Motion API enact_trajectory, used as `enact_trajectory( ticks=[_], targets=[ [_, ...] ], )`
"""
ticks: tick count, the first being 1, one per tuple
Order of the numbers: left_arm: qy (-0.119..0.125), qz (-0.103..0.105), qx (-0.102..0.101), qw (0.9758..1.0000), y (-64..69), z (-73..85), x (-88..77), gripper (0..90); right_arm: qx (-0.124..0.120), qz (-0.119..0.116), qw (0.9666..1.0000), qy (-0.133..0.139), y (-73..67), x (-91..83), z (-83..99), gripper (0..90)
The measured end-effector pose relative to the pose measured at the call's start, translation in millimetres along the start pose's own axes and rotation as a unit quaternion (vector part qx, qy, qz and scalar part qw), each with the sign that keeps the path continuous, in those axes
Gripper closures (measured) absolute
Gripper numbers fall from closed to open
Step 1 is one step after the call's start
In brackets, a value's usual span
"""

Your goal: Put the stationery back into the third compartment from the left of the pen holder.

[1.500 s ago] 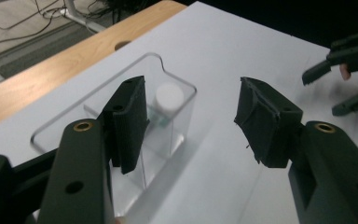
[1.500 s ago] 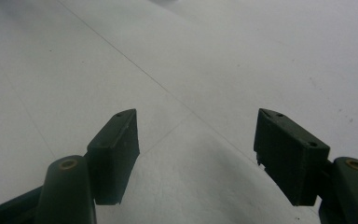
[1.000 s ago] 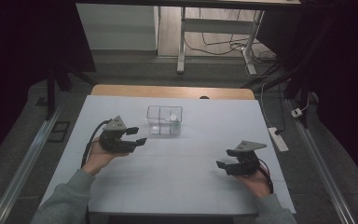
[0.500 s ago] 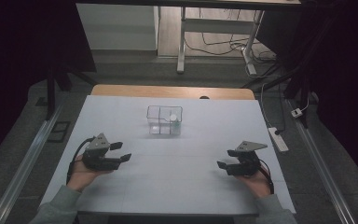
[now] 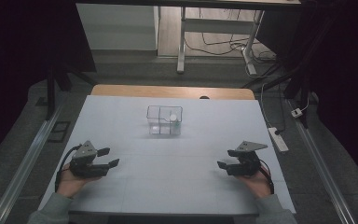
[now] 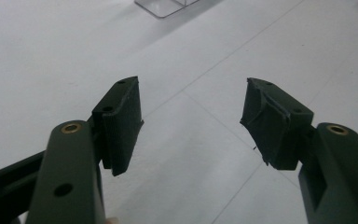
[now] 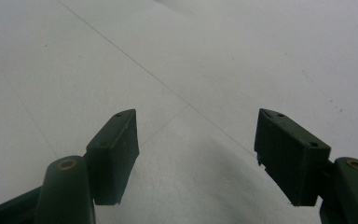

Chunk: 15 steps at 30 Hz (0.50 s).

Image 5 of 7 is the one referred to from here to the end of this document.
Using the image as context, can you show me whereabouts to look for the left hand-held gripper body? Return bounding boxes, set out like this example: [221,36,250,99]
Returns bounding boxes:
[69,140,110,179]

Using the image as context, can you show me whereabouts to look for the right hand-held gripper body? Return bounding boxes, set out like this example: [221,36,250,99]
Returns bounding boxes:
[226,140,269,177]

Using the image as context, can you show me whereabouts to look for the clear plastic divided organizer box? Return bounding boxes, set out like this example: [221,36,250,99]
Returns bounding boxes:
[145,105,184,136]

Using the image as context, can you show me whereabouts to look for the small green white-capped bottle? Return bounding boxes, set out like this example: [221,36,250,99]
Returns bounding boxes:
[169,113,181,131]

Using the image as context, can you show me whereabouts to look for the person's right hand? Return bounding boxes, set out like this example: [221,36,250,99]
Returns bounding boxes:
[236,172,273,200]

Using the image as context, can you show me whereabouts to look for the person's left hand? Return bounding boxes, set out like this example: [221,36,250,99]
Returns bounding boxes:
[56,169,103,199]

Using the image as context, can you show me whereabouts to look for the black floor plate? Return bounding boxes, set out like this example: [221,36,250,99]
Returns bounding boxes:
[47,120,72,144]

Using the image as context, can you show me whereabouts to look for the white power strip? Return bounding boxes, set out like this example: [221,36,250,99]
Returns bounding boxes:
[268,126,290,153]

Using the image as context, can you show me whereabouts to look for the white table cover sheet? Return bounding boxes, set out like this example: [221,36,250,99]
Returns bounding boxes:
[38,94,296,217]

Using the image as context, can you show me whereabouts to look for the small white adapter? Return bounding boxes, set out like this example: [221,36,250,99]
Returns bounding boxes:
[290,107,304,119]

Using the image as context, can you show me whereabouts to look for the black stand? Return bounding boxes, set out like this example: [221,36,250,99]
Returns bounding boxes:
[241,18,334,130]
[45,59,99,121]

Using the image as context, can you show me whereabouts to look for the white panel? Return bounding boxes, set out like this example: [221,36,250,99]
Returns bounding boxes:
[76,3,160,51]

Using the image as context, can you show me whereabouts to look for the red and black gripper cable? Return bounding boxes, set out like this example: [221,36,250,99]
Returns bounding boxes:
[258,160,276,196]

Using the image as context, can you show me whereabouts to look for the metal floor rail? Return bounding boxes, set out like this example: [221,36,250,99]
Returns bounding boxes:
[286,99,357,224]
[0,104,63,224]

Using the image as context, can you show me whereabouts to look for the black floor cables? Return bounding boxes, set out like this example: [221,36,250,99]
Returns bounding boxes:
[185,7,278,63]

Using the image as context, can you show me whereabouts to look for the white desk frame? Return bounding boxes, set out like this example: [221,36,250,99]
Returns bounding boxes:
[176,7,266,77]

